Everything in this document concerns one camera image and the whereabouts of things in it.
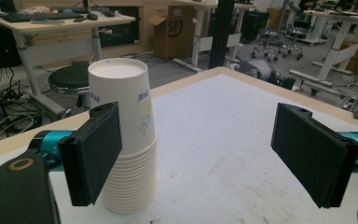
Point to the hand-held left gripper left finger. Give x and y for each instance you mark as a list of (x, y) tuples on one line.
[(93, 155)]

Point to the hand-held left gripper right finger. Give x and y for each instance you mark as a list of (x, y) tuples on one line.
[(310, 155)]

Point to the stack of white paper cups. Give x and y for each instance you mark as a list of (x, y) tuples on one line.
[(127, 93)]

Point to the black round stool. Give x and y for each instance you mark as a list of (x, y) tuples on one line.
[(70, 76)]

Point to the grey rounded device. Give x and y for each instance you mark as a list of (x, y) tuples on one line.
[(256, 70)]

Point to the white standing desk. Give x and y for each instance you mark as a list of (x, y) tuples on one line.
[(335, 53)]

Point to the chrome rolling stool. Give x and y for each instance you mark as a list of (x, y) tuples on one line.
[(290, 43), (264, 43)]

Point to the beige desk with white legs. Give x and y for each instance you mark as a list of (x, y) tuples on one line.
[(68, 25)]

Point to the black computer mouse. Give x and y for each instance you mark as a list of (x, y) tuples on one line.
[(92, 16)]

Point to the printed cardboard box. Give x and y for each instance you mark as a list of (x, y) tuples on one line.
[(174, 34)]

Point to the black keyboard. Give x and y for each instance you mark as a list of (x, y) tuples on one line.
[(43, 16)]

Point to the black metal pillar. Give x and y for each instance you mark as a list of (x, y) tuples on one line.
[(221, 31)]

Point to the white-legged desk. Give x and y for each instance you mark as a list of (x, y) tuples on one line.
[(199, 31)]

